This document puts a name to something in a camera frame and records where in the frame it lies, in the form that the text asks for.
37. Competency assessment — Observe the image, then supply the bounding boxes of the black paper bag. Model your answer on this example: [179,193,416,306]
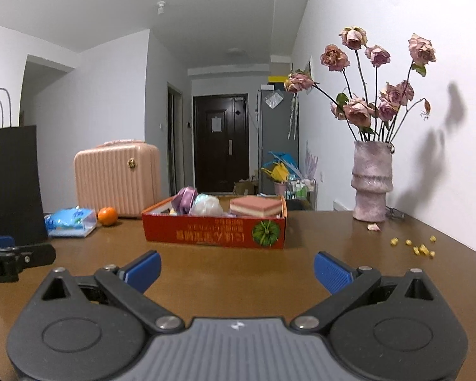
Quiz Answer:
[0,87,49,247]

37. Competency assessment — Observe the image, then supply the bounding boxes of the pale bath puff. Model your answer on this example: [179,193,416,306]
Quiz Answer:
[189,193,224,217]

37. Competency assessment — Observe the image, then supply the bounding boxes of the metal cart with bottles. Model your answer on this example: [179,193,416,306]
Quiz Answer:
[286,178,318,210]

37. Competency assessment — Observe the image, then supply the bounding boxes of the dark brown entrance door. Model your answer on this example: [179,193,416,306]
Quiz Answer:
[193,94,249,195]

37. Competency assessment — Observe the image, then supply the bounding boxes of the pink ribbed suitcase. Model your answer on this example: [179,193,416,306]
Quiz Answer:
[73,140,161,219]

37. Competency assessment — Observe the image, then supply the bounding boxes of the pink layered sponge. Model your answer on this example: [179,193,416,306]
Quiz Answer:
[229,196,283,218]

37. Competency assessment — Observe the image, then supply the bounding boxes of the blue folded item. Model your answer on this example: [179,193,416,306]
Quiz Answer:
[268,151,302,177]

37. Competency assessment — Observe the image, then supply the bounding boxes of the purple textured vase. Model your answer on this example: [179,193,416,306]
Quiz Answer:
[350,140,394,223]

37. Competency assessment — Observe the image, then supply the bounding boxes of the grey refrigerator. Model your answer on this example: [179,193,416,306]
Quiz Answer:
[257,88,300,195]

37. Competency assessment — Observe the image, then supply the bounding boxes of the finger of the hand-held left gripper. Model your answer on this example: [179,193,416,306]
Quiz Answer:
[0,236,57,274]

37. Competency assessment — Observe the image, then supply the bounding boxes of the brown cardboard box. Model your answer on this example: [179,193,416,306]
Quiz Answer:
[233,180,259,196]

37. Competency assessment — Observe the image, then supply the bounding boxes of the purple drawstring pouch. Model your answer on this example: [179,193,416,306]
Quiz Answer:
[170,186,199,216]

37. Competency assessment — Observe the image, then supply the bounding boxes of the bunch of dried pink roses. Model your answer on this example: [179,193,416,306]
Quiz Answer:
[284,26,437,144]

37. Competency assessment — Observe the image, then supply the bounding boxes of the scattered yellow crumbs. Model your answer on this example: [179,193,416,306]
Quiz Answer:
[389,235,438,258]

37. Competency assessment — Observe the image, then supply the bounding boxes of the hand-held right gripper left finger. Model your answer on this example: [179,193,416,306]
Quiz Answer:
[40,251,185,334]

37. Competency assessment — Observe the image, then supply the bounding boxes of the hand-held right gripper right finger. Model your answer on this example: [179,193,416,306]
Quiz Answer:
[291,251,437,332]

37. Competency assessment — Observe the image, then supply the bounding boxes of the purple wall decoration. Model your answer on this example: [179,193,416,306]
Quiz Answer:
[303,141,320,179]

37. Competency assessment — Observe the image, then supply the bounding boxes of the white folded umbrella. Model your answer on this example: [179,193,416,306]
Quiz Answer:
[288,93,300,140]

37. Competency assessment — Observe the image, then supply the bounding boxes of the orange fruit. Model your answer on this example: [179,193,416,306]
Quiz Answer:
[97,206,119,227]

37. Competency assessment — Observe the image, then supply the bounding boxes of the blue tissue packet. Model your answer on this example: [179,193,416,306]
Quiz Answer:
[44,206,98,239]

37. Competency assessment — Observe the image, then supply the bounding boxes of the yellow and black box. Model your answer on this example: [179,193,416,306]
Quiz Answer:
[268,74,298,91]

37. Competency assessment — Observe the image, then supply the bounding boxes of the orange cardboard box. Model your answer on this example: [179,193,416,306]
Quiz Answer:
[142,195,288,250]

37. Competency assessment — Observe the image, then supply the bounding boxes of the dark framed glass door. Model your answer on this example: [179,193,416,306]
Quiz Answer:
[167,82,183,197]

